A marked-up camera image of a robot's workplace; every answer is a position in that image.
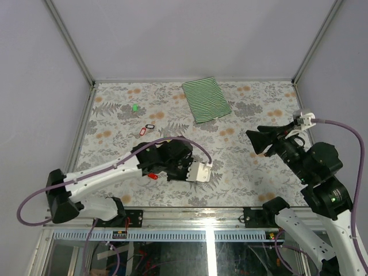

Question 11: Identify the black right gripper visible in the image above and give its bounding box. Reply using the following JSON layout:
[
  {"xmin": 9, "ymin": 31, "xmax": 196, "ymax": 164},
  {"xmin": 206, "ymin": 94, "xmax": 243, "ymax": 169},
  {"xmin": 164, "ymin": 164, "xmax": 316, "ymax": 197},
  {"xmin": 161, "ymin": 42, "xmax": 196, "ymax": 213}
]
[{"xmin": 244, "ymin": 119, "xmax": 312, "ymax": 181}]

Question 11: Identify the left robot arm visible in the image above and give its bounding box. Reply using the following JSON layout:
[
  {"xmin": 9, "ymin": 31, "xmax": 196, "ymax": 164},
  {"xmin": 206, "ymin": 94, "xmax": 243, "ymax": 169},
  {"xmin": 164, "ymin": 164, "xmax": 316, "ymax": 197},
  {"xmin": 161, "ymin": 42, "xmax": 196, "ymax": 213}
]
[{"xmin": 46, "ymin": 136, "xmax": 193, "ymax": 227}]

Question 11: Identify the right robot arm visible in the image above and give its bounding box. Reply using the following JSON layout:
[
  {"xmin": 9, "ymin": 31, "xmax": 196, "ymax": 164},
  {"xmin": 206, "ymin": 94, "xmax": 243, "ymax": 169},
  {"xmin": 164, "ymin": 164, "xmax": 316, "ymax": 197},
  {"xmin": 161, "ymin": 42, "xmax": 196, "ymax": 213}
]
[{"xmin": 246, "ymin": 119, "xmax": 367, "ymax": 275}]

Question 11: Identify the red tag key lower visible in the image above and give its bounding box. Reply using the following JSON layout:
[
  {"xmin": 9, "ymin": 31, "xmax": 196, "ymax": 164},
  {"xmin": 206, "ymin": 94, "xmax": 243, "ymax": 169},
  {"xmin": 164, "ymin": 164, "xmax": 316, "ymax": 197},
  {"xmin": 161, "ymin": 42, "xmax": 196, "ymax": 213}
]
[{"xmin": 147, "ymin": 173, "xmax": 159, "ymax": 180}]

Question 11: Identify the red tag key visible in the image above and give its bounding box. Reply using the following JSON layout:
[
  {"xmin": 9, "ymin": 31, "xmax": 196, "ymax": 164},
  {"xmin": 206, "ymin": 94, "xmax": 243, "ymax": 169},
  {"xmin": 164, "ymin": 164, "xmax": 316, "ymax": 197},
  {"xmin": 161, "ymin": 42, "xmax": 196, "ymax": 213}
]
[
  {"xmin": 147, "ymin": 173, "xmax": 159, "ymax": 180},
  {"xmin": 139, "ymin": 128, "xmax": 147, "ymax": 136}
]

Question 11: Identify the red tag key upper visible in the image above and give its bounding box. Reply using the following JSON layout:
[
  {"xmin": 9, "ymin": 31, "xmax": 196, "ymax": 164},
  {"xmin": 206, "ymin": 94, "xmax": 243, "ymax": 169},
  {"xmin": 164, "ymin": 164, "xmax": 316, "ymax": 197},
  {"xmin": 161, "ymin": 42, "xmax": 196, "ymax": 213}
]
[{"xmin": 139, "ymin": 128, "xmax": 147, "ymax": 136}]

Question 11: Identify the green white striped cloth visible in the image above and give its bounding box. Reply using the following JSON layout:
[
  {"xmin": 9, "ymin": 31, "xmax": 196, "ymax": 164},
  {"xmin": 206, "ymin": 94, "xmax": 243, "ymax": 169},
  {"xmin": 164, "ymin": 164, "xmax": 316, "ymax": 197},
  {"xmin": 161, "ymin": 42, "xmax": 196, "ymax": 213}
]
[{"xmin": 182, "ymin": 77, "xmax": 232, "ymax": 124}]

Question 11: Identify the floral tablecloth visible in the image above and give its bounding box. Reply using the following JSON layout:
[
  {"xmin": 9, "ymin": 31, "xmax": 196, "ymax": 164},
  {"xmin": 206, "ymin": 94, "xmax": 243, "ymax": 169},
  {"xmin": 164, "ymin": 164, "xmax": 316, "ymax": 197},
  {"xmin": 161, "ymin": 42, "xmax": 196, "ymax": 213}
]
[{"xmin": 75, "ymin": 81, "xmax": 305, "ymax": 207}]

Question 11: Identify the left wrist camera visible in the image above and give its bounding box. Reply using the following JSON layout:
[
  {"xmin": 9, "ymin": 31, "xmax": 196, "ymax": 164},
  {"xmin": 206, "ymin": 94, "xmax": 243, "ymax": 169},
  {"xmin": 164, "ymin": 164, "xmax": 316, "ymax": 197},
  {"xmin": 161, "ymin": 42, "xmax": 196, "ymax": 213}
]
[{"xmin": 186, "ymin": 162, "xmax": 212, "ymax": 182}]

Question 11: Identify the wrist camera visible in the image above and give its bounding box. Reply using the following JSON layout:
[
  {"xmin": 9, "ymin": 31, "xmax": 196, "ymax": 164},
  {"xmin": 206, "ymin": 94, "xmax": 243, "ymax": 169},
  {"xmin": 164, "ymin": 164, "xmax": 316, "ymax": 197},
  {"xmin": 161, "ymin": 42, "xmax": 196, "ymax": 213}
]
[
  {"xmin": 285, "ymin": 109, "xmax": 316, "ymax": 139},
  {"xmin": 186, "ymin": 162, "xmax": 212, "ymax": 182}
]

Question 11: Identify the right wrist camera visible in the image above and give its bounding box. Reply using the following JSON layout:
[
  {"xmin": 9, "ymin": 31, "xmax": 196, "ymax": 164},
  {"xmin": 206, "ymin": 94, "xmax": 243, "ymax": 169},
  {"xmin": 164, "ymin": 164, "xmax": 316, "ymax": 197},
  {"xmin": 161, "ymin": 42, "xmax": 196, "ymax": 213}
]
[{"xmin": 285, "ymin": 109, "xmax": 316, "ymax": 139}]

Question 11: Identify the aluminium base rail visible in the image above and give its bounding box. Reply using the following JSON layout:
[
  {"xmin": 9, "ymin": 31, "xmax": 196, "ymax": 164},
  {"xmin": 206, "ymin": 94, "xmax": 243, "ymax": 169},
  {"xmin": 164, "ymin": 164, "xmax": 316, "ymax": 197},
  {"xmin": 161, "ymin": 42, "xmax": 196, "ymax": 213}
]
[{"xmin": 43, "ymin": 207, "xmax": 324, "ymax": 231}]

